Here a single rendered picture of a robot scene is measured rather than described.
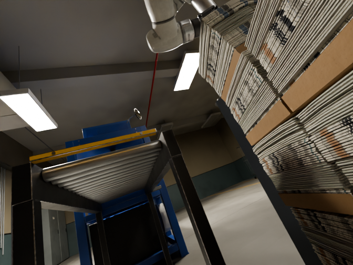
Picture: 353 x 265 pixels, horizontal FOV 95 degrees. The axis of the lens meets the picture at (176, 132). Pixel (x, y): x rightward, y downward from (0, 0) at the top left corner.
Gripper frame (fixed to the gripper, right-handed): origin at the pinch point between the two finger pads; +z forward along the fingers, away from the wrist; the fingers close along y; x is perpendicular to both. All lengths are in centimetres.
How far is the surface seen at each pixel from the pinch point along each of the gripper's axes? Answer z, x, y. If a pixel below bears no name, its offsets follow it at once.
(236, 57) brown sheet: -16.4, 11.5, 32.2
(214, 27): -18.8, 13.4, 18.9
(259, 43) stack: -17.1, 22.9, 39.7
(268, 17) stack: -17, 29, 39
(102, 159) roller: -74, -6, 44
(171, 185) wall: -161, -911, -9
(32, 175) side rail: -90, 7, 46
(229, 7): -10.6, 13.7, 12.7
